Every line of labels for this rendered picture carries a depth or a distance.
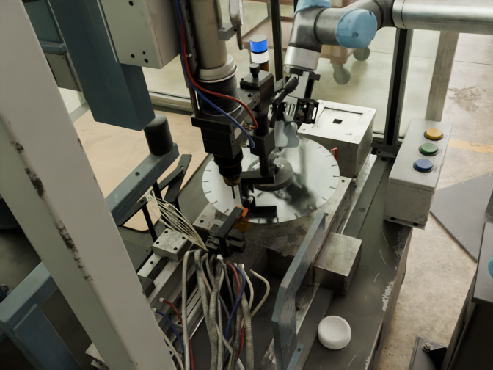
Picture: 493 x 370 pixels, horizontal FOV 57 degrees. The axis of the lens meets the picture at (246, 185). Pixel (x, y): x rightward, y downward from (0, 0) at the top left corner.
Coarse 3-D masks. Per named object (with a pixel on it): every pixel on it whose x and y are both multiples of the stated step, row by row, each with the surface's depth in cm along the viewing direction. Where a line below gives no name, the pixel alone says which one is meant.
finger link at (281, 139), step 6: (282, 120) 106; (276, 126) 107; (282, 126) 106; (276, 132) 107; (282, 132) 106; (276, 138) 108; (282, 138) 106; (276, 144) 108; (282, 144) 106; (276, 150) 109; (276, 156) 110
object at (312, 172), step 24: (312, 144) 118; (216, 168) 114; (312, 168) 111; (336, 168) 110; (216, 192) 108; (264, 192) 106; (288, 192) 105; (312, 192) 104; (264, 216) 100; (288, 216) 99
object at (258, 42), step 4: (252, 36) 121; (256, 36) 121; (260, 36) 121; (264, 36) 120; (252, 40) 119; (256, 40) 119; (260, 40) 118; (264, 40) 119; (252, 44) 119; (256, 44) 119; (260, 44) 119; (264, 44) 119; (252, 48) 120; (256, 48) 120; (260, 48) 120; (264, 48) 120; (256, 52) 120
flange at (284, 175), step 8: (256, 160) 114; (280, 160) 113; (248, 168) 112; (272, 168) 108; (288, 168) 110; (280, 176) 108; (288, 176) 108; (256, 184) 107; (264, 184) 107; (272, 184) 106; (280, 184) 106
